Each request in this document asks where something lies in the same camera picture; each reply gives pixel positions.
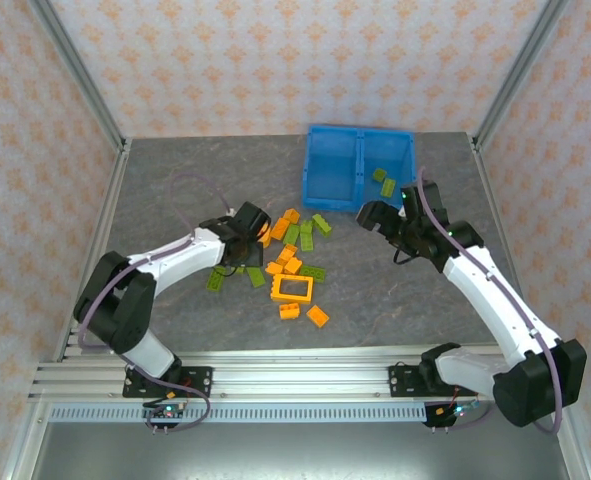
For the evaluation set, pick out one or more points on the orange lego cylinder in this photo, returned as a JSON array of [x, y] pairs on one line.
[[265, 234]]

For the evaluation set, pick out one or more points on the orange lego brick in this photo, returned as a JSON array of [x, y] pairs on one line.
[[289, 310], [293, 265], [291, 215], [279, 228], [274, 268], [317, 316], [287, 252]]

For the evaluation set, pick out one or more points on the orange lego window frame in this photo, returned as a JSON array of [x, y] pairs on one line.
[[275, 290]]

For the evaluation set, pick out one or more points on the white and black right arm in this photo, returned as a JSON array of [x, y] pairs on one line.
[[480, 285]]

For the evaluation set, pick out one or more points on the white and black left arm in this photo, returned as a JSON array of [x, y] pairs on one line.
[[175, 257]]

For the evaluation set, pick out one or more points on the small green lego brick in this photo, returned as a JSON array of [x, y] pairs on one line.
[[379, 174]]

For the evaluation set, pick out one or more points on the controller board with LEDs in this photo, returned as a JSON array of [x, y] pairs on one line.
[[457, 411], [167, 412]]

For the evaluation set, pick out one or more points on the metal lower panel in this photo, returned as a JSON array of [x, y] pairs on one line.
[[295, 455]]

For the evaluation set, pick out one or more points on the aluminium side rail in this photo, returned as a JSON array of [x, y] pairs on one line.
[[102, 220], [490, 190]]

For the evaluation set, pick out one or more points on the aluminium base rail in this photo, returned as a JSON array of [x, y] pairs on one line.
[[300, 380]]

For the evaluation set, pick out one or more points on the aluminium frame post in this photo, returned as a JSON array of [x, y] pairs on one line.
[[520, 70], [75, 65]]

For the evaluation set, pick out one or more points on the aluminium frame leg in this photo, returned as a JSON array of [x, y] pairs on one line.
[[22, 450], [577, 460]]

